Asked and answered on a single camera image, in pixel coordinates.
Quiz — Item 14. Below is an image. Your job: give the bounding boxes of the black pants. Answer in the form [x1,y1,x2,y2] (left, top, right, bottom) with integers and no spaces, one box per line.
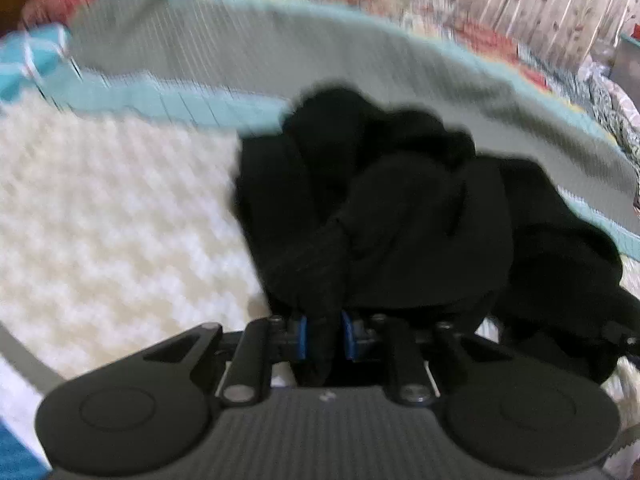
[234,87,639,385]

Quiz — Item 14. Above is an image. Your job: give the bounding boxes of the patterned striped bedsheet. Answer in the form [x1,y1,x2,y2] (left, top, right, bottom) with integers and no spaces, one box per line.
[0,0,640,470]

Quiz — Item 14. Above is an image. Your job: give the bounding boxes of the dark floral blanket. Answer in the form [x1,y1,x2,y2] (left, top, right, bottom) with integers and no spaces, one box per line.
[578,58,639,166]

